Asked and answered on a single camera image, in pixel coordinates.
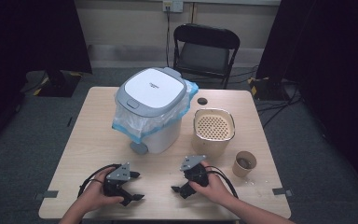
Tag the white trash can grey lid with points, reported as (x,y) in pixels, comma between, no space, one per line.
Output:
(154,88)

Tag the grey tape strip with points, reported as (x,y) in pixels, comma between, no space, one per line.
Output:
(282,191)
(46,194)

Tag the person's left hand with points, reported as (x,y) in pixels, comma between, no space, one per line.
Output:
(96,194)

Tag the black table grommet hole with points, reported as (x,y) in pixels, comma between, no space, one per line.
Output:
(202,101)

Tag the beige container with perforated strainer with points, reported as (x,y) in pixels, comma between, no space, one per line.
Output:
(213,137)

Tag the small crumbs on table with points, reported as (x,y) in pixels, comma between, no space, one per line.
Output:
(256,182)

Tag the dark dregs in cup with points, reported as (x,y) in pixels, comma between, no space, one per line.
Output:
(244,162)

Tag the white wall socket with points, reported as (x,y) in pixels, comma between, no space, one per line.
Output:
(173,5)

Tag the black curtain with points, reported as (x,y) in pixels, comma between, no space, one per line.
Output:
(28,34)
(332,62)

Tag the clear blue-edged plastic bin liner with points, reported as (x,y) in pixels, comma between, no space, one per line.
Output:
(136,123)

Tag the black stand base striped tape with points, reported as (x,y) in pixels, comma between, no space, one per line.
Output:
(267,88)
(57,82)

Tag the person's right hand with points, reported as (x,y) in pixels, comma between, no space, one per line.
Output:
(214,191)

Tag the black folding chair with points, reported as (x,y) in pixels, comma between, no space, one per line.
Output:
(205,57)

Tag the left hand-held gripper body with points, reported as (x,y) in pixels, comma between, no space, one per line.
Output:
(118,180)

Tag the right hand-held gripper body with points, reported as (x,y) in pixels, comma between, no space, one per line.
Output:
(194,172)

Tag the brown paper cup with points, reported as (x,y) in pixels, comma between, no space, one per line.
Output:
(239,171)

